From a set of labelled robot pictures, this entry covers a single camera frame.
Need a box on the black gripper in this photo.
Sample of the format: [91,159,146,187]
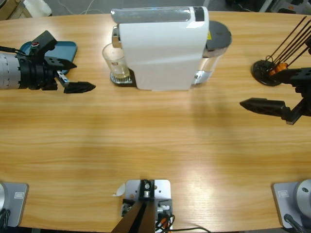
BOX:
[239,68,311,126]
[18,56,96,94]

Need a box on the clear glass cup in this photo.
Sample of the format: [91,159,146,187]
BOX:
[102,43,131,82]

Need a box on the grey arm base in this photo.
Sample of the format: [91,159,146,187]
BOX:
[271,179,311,229]
[0,182,29,228]

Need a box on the white capsule coffee machine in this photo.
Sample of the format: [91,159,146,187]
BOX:
[111,6,210,92]

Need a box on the blue plastic tray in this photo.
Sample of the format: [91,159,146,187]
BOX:
[19,40,78,75]

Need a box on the black capsule holder with rods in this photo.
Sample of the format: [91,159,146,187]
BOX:
[251,16,311,87]

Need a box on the chrome slotted drip tray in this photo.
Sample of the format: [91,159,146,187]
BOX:
[109,69,134,85]

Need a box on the white plastic bag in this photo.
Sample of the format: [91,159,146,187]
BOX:
[23,0,52,17]

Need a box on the black device orange dot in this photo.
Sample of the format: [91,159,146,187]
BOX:
[276,6,298,14]

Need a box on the clear water tank black lid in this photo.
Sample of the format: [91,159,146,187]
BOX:
[193,20,233,86]

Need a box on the cardboard box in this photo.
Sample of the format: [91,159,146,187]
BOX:
[0,0,25,20]

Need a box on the white tape tab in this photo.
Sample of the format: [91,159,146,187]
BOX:
[111,183,126,197]

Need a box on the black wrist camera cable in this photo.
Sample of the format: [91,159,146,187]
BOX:
[0,45,32,58]

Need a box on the white floor cable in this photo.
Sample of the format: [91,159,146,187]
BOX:
[58,0,105,16]

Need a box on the black base cable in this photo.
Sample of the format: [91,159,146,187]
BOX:
[283,213,305,233]
[0,209,11,228]

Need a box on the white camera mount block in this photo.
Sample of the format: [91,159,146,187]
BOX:
[121,179,173,231]

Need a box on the dark camera post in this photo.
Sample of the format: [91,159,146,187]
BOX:
[111,179,156,233]

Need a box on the black mount cable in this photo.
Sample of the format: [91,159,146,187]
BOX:
[155,213,212,233]

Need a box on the orange mount cable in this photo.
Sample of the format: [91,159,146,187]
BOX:
[157,217,171,228]

